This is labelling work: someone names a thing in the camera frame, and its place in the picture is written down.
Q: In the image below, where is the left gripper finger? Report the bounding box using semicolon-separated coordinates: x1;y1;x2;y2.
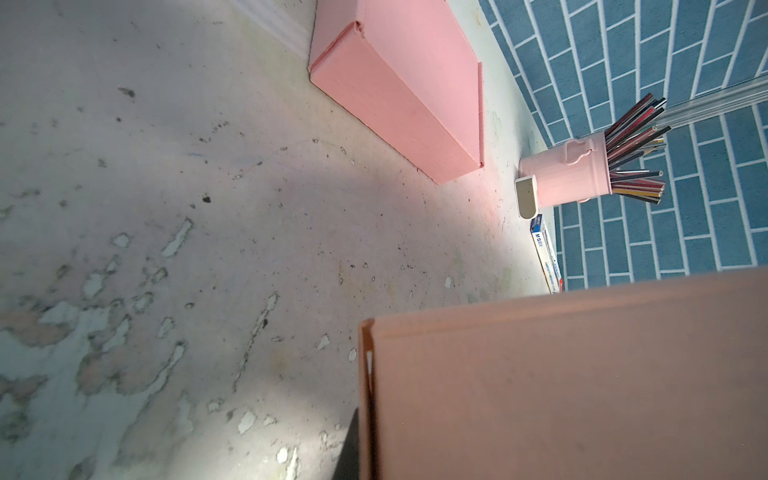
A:
331;409;360;480

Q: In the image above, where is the orange paper box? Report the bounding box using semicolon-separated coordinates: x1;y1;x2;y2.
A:
359;267;767;479

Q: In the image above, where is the pink paper box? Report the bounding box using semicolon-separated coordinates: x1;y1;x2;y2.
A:
309;0;484;184

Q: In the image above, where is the white toothpaste tube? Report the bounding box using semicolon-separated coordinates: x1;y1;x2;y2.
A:
530;214;564;294

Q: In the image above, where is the pink pencil cup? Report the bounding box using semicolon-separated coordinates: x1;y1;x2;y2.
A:
519;132;612;210

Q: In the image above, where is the coloured pencils bundle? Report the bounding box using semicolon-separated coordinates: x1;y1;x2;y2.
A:
604;93;671;205

